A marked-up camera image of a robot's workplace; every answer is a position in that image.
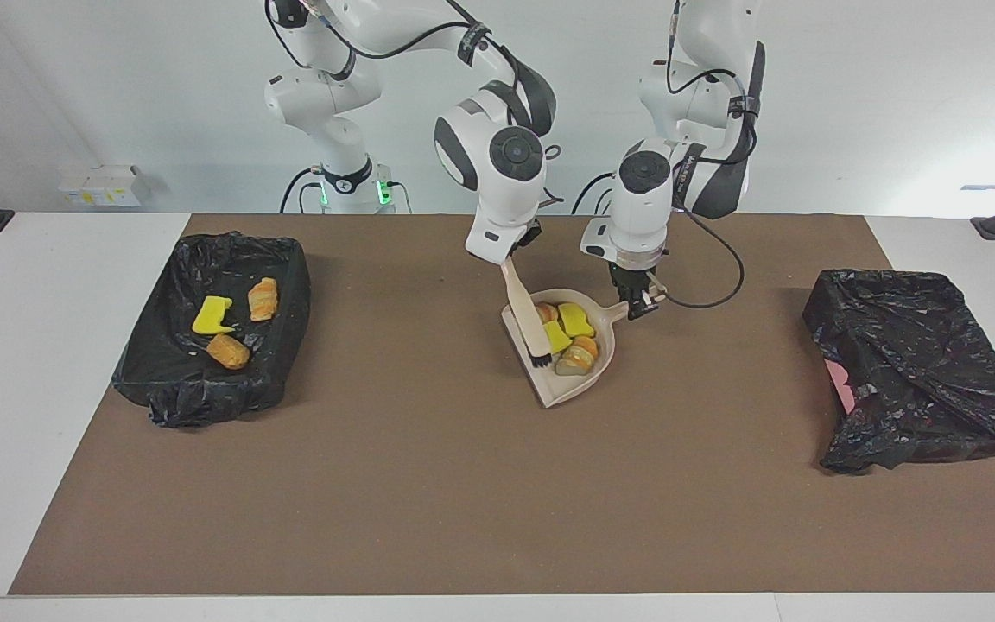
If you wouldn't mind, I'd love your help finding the striped croissant with pale end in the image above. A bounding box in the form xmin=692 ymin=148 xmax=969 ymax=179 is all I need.
xmin=555 ymin=335 xmax=599 ymax=377

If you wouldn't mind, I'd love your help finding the beige plastic dustpan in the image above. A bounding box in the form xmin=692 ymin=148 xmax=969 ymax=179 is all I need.
xmin=500 ymin=288 xmax=630 ymax=409

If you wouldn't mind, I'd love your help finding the orange striped pastry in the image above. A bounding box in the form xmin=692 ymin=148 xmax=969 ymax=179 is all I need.
xmin=247 ymin=277 xmax=279 ymax=322

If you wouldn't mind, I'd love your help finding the brown fried nugget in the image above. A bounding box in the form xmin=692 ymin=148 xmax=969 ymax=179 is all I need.
xmin=206 ymin=333 xmax=251 ymax=371

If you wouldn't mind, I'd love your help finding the pink bin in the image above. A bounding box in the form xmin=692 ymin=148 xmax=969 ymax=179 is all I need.
xmin=824 ymin=359 xmax=857 ymax=416

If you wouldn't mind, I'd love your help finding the black trash bag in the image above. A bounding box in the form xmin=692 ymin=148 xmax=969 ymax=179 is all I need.
xmin=802 ymin=269 xmax=995 ymax=474
xmin=111 ymin=231 xmax=312 ymax=429

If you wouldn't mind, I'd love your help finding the brown table mat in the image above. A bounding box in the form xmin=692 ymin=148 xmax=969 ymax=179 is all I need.
xmin=8 ymin=213 xmax=995 ymax=597

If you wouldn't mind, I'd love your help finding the black base cable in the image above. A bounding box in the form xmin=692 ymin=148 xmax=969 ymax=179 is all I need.
xmin=571 ymin=171 xmax=619 ymax=215
xmin=280 ymin=167 xmax=330 ymax=214

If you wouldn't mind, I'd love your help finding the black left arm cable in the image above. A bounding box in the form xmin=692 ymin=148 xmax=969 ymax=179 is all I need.
xmin=657 ymin=0 xmax=766 ymax=309

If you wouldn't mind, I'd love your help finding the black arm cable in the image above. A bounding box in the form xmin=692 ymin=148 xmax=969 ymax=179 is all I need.
xmin=266 ymin=0 xmax=563 ymax=208
xmin=657 ymin=0 xmax=766 ymax=309

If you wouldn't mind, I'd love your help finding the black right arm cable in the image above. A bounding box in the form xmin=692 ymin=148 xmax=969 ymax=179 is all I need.
xmin=266 ymin=0 xmax=563 ymax=208

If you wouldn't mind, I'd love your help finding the white wall socket box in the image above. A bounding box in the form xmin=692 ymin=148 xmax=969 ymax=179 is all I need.
xmin=59 ymin=166 xmax=143 ymax=208

